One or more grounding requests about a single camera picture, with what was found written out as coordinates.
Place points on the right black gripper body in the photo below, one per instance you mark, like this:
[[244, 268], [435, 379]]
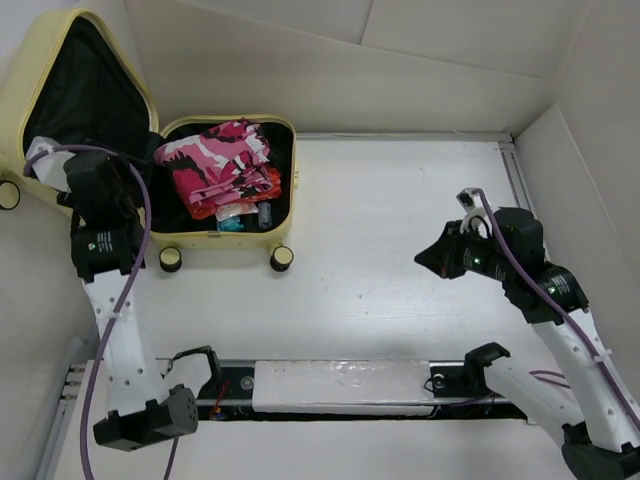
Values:
[[478, 255]]

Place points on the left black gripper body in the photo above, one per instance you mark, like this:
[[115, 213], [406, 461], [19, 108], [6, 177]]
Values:
[[132, 188]]

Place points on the orange white garment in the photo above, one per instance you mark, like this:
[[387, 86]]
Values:
[[257, 191]]

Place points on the yellow hard-shell suitcase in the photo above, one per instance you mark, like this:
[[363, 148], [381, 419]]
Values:
[[70, 82]]

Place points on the clear bag of cotton pads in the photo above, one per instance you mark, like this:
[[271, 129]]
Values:
[[235, 209]]

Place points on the pink camouflage garment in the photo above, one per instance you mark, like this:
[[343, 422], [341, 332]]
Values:
[[205, 165]]

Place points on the small clear bottle black cap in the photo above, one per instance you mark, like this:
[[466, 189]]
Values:
[[264, 216]]

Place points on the blue pink cosmetic tube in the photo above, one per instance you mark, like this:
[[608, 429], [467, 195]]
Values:
[[231, 224]]

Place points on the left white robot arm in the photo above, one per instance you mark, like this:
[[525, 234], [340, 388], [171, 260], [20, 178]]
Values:
[[110, 234]]

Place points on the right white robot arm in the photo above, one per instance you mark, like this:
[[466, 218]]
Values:
[[597, 430]]

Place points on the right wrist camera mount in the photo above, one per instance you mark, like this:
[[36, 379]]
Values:
[[472, 210]]

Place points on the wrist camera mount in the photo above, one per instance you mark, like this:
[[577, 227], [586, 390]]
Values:
[[49, 165], [472, 210]]

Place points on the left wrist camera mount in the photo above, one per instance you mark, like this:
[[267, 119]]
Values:
[[49, 165]]

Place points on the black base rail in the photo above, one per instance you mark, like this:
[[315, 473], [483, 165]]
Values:
[[230, 401]]

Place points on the white foam block on rail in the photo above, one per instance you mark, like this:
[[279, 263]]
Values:
[[351, 387]]

